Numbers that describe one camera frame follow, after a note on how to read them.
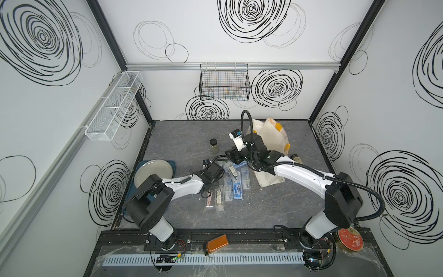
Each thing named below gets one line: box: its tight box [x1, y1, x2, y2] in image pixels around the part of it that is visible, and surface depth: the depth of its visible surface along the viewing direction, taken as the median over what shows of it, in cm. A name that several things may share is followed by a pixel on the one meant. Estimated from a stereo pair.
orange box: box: [207, 234, 229, 254], surface depth 72 cm
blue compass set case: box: [233, 170, 243, 200], surface depth 90 cm
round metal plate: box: [133, 159, 174, 189], surface depth 96 cm
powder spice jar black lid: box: [288, 153, 304, 165], surface depth 101 cm
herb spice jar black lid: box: [209, 137, 219, 155], surface depth 100 cm
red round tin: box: [335, 226, 364, 252], surface depth 72 cm
